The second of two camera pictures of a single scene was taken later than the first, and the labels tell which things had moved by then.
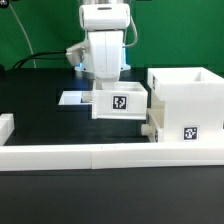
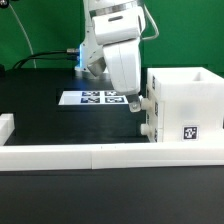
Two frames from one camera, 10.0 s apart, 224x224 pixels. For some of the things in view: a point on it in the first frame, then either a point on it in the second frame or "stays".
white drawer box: [120, 100] → [151, 104]
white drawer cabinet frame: [193, 103] stays
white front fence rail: [109, 157] stays
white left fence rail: [7, 126] stays
